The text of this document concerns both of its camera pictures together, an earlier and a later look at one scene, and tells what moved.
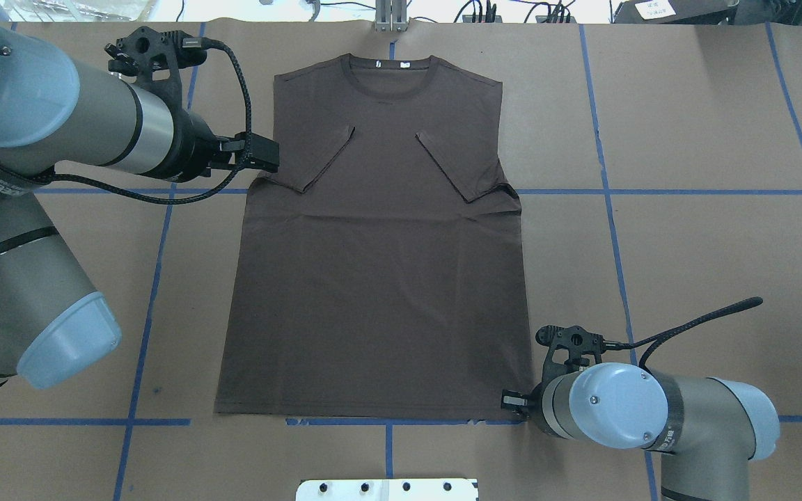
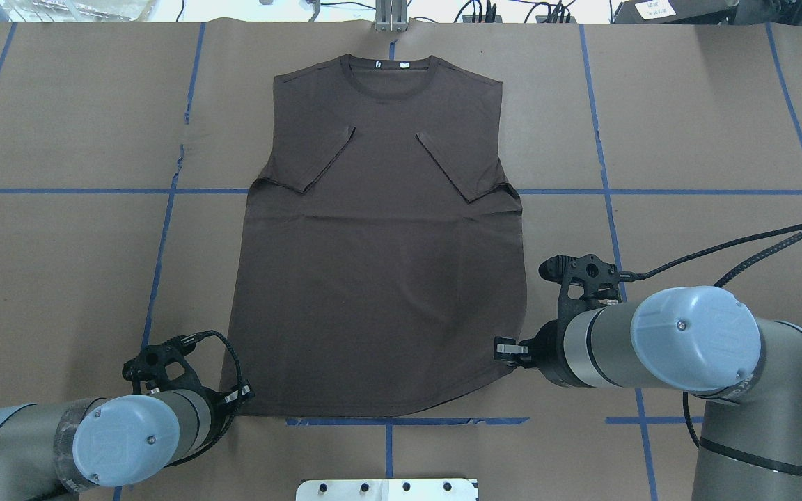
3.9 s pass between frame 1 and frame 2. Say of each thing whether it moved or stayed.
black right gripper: moved
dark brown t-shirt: stayed
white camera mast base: stayed
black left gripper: moved
